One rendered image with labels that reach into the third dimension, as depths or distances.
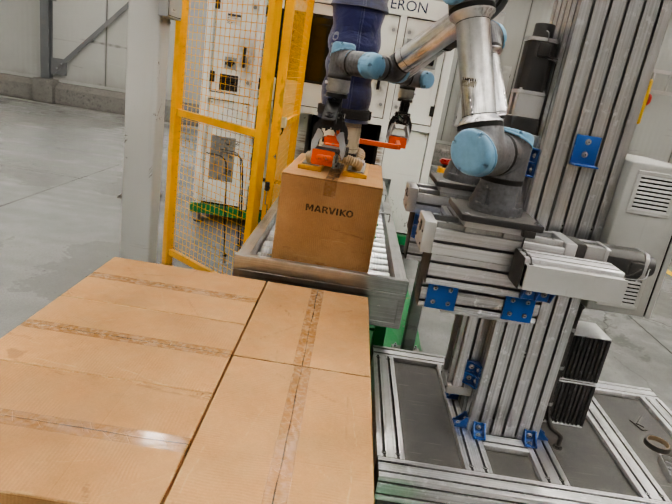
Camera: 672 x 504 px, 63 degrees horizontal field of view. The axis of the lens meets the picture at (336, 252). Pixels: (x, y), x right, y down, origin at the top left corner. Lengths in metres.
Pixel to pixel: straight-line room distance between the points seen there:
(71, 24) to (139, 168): 9.30
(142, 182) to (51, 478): 2.01
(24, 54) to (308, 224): 10.80
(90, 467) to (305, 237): 1.28
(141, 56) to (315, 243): 1.32
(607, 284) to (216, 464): 1.05
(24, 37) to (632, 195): 11.76
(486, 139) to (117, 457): 1.08
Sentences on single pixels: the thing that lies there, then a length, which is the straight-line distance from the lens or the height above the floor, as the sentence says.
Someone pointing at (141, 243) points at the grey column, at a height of 0.33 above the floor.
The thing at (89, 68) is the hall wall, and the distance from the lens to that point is 12.03.
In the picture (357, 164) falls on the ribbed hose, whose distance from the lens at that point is 2.24.
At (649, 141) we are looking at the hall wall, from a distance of 12.22.
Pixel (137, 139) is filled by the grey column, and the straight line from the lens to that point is 2.97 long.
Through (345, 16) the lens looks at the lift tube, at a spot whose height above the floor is 1.56.
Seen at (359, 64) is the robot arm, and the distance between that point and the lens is 1.72.
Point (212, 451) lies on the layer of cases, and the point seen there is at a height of 0.54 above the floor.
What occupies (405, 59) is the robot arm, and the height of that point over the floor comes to 1.41.
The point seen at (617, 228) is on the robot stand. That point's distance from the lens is 1.84.
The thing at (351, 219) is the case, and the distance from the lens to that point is 2.16.
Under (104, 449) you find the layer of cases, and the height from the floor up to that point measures 0.54.
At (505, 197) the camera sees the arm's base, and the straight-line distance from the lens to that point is 1.55.
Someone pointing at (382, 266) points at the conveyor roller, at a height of 0.55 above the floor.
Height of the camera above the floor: 1.33
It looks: 18 degrees down
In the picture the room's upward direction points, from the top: 9 degrees clockwise
